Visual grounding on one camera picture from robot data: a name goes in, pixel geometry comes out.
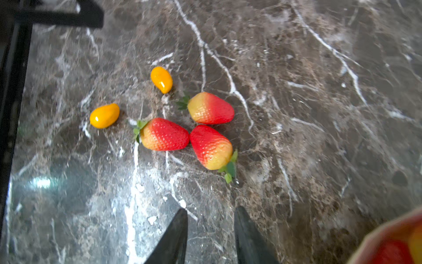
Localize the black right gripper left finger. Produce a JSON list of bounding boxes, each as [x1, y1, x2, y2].
[[145, 209, 188, 264]]

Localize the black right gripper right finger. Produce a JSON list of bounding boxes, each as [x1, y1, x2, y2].
[[234, 206, 279, 264]]

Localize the red yellow-tipped fake strawberry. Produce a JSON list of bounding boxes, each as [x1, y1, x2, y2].
[[176, 92, 235, 125]]

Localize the pink scalloped fruit bowl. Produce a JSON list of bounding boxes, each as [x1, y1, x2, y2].
[[347, 207, 422, 264]]

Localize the red strawberry with green leaf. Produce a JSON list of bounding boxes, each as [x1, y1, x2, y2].
[[190, 125, 238, 184]]

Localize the yellow kumquat near left orange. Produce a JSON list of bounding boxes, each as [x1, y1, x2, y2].
[[90, 103, 120, 129]]

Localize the yellow kumquat far left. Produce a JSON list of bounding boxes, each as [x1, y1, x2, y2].
[[151, 67, 173, 94]]

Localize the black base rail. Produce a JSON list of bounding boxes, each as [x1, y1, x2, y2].
[[1, 1, 34, 232]]

